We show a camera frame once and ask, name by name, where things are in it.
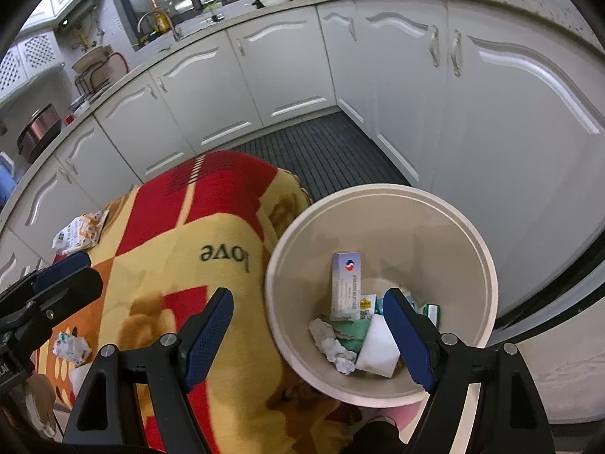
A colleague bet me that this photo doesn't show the white blue medicine box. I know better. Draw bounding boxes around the white blue medicine box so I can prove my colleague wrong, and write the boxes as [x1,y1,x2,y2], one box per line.
[330,252,361,321]

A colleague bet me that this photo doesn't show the beige round trash bin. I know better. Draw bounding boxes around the beige round trash bin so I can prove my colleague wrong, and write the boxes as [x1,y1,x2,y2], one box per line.
[265,183,498,408]

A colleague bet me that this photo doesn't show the patterned fleece blanket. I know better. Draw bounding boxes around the patterned fleece blanket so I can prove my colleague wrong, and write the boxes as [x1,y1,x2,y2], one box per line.
[59,152,359,453]

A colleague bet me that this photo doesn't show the green box in bin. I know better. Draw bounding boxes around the green box in bin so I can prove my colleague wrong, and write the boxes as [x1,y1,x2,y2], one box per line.
[406,295,441,328]

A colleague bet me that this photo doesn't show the wire dish rack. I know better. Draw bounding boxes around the wire dish rack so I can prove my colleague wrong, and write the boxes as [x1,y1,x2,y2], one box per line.
[72,45,130,97]

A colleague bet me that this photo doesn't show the kitchen faucet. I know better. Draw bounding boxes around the kitchen faucet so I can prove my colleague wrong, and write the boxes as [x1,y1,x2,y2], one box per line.
[137,9,182,43]

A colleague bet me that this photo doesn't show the small crumpled plastic wrapper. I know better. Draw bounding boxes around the small crumpled plastic wrapper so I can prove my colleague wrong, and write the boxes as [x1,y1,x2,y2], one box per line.
[52,332,91,367]

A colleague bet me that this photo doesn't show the white kitchen cabinets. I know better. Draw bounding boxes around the white kitchen cabinets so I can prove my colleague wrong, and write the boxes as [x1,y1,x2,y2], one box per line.
[1,0,604,315]

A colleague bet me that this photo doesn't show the orange white snack bag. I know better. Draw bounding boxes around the orange white snack bag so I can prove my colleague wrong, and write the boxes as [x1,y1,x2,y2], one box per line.
[51,210,109,256]

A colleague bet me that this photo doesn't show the large white foam block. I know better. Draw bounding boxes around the large white foam block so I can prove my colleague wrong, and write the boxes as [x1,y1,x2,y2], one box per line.
[356,315,400,378]

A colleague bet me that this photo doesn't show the maroon rice cooker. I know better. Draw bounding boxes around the maroon rice cooker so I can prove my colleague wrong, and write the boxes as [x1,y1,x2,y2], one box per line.
[16,104,62,164]

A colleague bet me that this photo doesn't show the white paper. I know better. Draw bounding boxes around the white paper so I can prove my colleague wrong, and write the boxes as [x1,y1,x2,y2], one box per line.
[308,319,357,375]

